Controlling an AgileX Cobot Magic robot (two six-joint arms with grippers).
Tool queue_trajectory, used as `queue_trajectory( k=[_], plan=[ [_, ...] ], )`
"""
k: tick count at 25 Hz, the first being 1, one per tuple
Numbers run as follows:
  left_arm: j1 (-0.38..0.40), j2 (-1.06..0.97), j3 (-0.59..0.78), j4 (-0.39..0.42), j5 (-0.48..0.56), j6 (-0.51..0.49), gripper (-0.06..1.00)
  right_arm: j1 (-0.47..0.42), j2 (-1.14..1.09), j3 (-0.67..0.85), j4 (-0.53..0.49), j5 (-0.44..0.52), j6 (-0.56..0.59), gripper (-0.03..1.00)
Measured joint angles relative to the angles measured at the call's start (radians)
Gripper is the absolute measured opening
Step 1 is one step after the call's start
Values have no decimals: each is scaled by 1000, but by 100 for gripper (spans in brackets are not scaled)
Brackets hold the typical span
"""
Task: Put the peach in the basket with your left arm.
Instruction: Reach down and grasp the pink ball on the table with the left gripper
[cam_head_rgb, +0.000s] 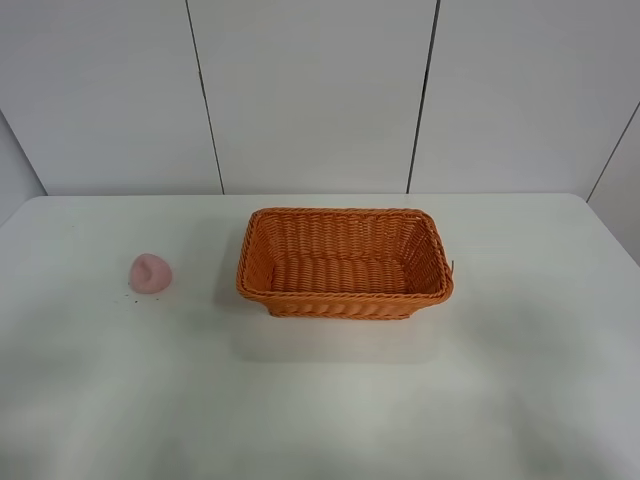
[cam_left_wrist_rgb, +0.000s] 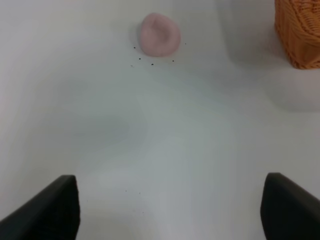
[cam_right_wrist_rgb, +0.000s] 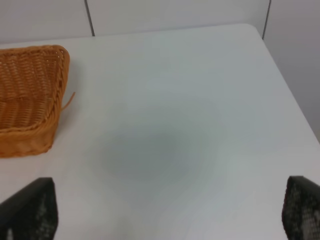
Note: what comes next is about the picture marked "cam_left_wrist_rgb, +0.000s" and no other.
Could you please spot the pink peach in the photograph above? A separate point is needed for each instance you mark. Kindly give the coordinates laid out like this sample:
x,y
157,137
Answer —
x,y
159,35

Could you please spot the orange wicker basket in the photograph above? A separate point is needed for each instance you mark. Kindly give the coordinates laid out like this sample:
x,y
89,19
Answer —
x,y
297,23

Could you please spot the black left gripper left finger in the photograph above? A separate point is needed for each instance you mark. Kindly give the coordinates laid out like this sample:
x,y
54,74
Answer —
x,y
53,214

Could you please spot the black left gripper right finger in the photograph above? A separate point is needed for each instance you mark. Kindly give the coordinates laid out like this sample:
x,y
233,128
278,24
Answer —
x,y
287,211

